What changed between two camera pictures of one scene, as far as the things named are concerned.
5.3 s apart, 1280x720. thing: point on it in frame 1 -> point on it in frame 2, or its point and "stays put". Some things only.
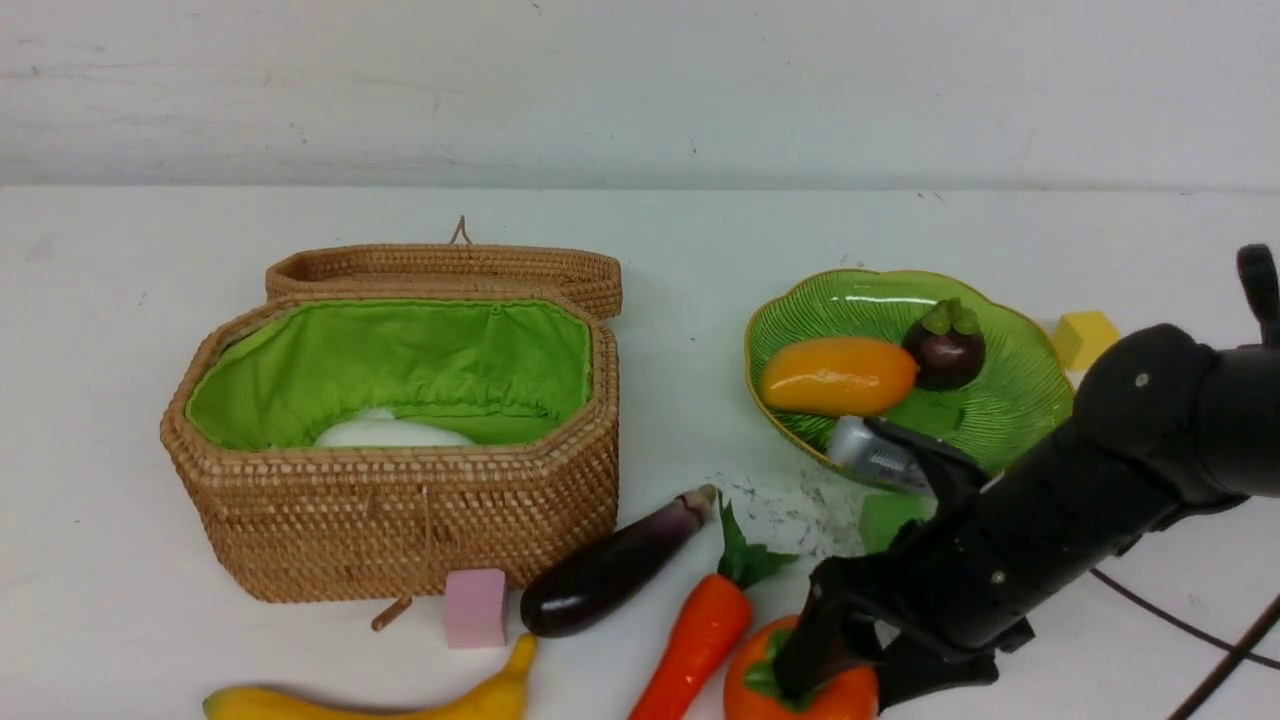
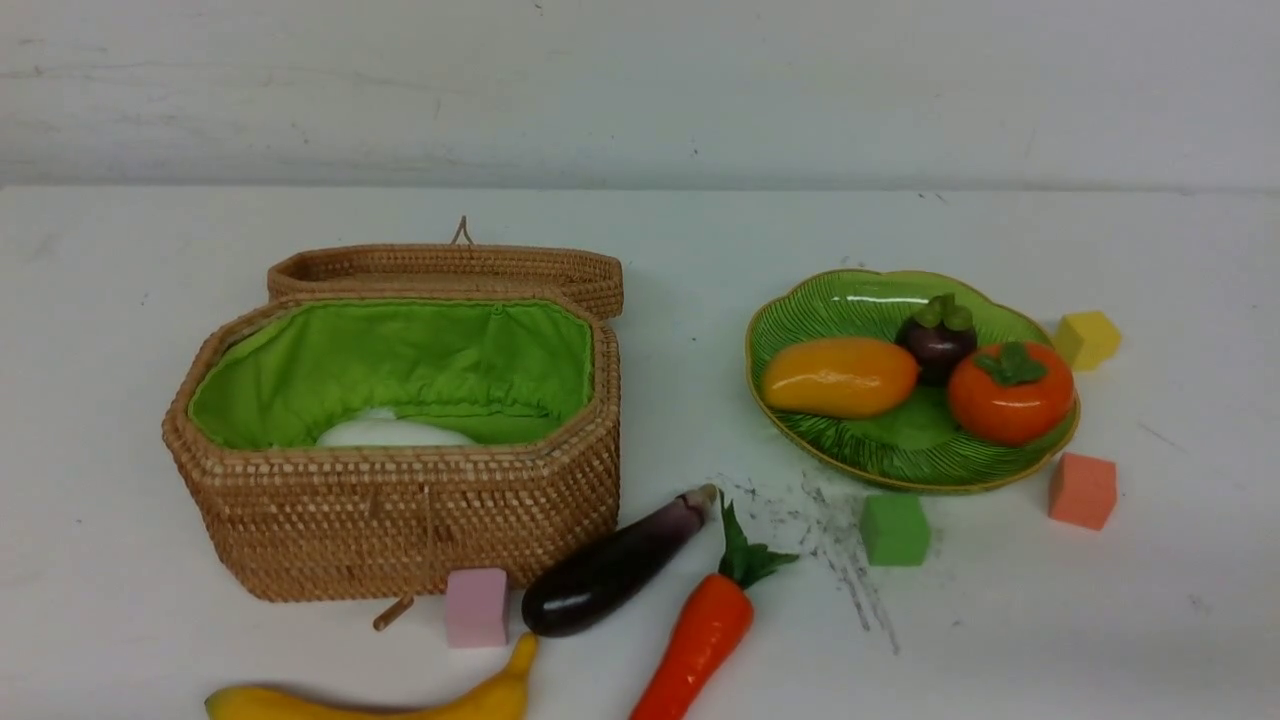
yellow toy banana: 496,698 stays put
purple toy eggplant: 614,570 stays put
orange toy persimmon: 752,692 -> 1011,393
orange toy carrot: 715,623 stays put
